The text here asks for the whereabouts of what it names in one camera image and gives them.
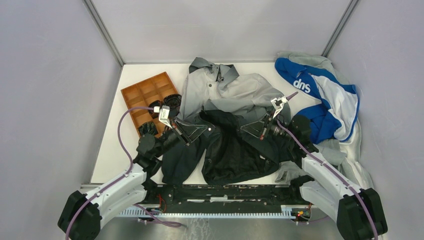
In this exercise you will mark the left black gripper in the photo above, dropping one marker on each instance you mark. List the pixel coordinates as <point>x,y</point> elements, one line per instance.
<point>186,132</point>

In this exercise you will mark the orange compartment tray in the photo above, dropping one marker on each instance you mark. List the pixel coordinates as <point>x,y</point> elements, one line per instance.
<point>148,93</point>

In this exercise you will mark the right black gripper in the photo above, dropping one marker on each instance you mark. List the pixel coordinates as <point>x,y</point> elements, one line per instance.
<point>255,128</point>

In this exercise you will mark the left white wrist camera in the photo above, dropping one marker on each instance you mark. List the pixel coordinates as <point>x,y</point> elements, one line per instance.
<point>164,116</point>

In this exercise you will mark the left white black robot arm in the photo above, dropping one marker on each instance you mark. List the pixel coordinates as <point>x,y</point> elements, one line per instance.
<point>85,214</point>

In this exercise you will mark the blue white jacket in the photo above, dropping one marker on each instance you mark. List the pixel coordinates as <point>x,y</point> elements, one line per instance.
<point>336,114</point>

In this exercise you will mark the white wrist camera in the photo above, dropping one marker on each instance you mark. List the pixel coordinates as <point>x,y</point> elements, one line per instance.
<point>164,116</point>
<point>278,104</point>

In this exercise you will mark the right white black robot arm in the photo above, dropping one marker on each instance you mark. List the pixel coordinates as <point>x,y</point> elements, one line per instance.
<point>357,212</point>

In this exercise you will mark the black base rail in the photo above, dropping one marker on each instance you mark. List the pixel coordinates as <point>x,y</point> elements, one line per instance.
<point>223,199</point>

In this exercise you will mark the grey black zip jacket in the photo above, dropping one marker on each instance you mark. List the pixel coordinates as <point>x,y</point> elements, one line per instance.
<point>216,94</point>

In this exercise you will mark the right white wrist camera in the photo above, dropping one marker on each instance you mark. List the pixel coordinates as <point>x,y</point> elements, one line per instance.
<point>278,104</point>

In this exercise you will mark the white slotted cable duct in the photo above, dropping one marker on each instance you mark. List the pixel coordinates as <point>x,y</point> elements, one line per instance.
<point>283,213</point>

